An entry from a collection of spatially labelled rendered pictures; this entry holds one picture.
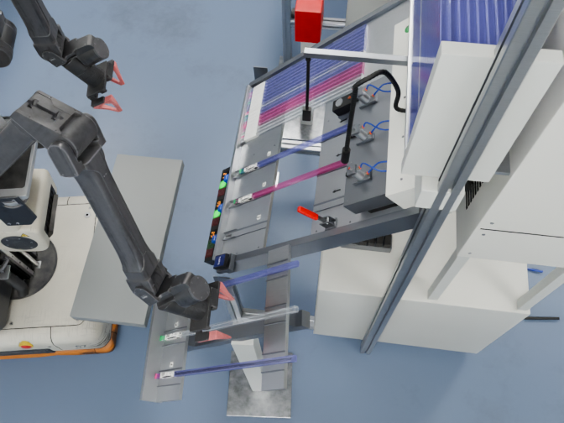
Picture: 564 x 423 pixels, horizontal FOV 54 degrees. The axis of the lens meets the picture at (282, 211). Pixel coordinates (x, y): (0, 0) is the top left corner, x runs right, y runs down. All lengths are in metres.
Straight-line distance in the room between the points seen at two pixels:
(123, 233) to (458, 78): 0.70
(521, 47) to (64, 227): 1.95
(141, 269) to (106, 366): 1.26
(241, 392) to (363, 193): 1.24
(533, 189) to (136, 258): 0.80
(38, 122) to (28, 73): 2.27
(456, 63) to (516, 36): 0.10
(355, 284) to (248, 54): 1.68
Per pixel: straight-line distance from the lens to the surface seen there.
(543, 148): 1.03
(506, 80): 0.83
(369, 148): 1.34
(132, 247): 1.19
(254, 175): 1.74
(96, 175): 1.09
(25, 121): 1.07
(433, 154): 1.00
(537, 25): 0.75
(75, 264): 2.31
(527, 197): 1.18
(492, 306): 1.84
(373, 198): 1.26
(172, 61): 3.12
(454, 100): 0.88
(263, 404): 2.30
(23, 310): 2.33
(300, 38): 2.27
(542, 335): 2.56
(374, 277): 1.79
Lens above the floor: 2.29
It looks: 64 degrees down
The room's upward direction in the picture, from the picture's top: 3 degrees counter-clockwise
